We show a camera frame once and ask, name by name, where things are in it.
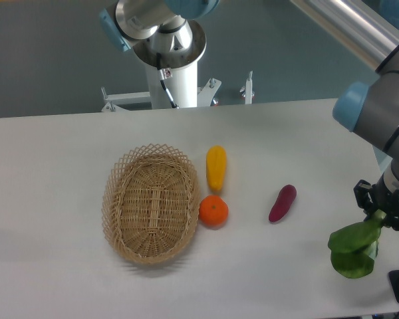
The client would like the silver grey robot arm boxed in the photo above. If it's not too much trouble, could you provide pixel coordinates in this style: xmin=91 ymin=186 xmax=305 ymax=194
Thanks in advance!
xmin=294 ymin=1 xmax=399 ymax=231

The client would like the green leafy vegetable toy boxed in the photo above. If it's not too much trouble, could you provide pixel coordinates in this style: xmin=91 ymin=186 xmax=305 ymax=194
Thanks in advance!
xmin=327 ymin=210 xmax=386 ymax=279

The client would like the orange toy fruit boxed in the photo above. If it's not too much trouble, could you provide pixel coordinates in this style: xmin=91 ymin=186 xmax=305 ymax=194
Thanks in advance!
xmin=199 ymin=195 xmax=229 ymax=227

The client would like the white metal stand frame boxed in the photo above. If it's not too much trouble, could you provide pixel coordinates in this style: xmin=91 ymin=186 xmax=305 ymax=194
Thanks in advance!
xmin=101 ymin=70 xmax=255 ymax=112

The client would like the yellow toy vegetable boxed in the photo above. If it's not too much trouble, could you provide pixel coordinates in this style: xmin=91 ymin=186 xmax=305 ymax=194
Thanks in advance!
xmin=206 ymin=145 xmax=227 ymax=192

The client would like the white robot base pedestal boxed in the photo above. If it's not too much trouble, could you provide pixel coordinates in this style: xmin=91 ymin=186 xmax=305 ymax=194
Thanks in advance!
xmin=99 ymin=1 xmax=219 ymax=109

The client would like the black cable on pedestal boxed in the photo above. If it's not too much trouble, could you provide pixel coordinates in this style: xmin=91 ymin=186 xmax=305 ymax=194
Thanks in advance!
xmin=155 ymin=52 xmax=180 ymax=110

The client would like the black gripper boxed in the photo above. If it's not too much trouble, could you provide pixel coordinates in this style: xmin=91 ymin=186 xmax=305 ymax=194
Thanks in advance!
xmin=353 ymin=179 xmax=399 ymax=231

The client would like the woven wicker basket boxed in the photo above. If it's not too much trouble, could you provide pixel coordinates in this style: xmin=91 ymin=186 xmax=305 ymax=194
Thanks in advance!
xmin=102 ymin=144 xmax=201 ymax=265

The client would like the purple sweet potato toy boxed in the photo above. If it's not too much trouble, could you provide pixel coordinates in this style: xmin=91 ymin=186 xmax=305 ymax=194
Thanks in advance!
xmin=268 ymin=185 xmax=297 ymax=223

